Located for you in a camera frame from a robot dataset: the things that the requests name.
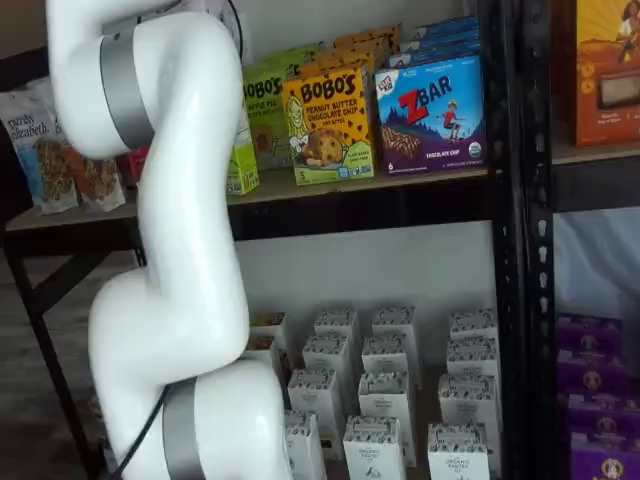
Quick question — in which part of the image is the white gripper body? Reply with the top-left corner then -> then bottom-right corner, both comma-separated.
202,0 -> 247,55

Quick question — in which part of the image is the green Bobo's apple pie box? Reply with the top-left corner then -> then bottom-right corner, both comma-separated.
262,42 -> 327,76
242,64 -> 297,172
227,114 -> 261,196

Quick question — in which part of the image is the yellow Bobo's peanut butter box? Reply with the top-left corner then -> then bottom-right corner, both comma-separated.
280,66 -> 376,188
333,24 -> 402,55
314,38 -> 389,64
299,49 -> 377,81

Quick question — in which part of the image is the wooden shelf board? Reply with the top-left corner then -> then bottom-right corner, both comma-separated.
3,167 -> 490,234
551,127 -> 640,167

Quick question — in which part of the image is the blue Zbar snack box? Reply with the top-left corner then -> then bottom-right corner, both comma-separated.
374,53 -> 488,176
399,29 -> 481,54
413,14 -> 480,41
387,42 -> 482,69

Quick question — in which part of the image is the yellow purely elizabeth box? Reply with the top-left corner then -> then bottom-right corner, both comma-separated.
249,312 -> 290,346
243,334 -> 295,389

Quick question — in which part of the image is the white organic pantry box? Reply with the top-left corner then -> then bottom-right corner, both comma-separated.
444,338 -> 501,380
284,410 -> 328,480
357,371 -> 418,469
371,306 -> 419,342
313,308 -> 360,347
301,333 -> 351,377
361,334 -> 420,376
447,309 -> 500,346
287,368 -> 342,441
437,373 -> 502,431
342,414 -> 407,480
426,422 -> 495,480

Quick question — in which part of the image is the orange snack box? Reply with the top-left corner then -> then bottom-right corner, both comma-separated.
552,0 -> 640,149

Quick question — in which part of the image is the purple snack box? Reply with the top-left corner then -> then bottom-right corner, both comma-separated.
569,432 -> 640,480
556,312 -> 624,354
562,392 -> 640,441
556,347 -> 632,396

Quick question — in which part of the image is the red label granola bag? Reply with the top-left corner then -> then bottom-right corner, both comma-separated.
117,147 -> 151,190

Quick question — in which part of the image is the orange label granola bag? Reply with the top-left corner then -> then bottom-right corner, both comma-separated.
49,112 -> 127,215

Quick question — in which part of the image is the black metal shelving rack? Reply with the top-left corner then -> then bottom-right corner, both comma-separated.
522,0 -> 640,480
2,0 -> 529,480

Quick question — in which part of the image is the white plastic sheet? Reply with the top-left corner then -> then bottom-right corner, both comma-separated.
553,208 -> 640,321

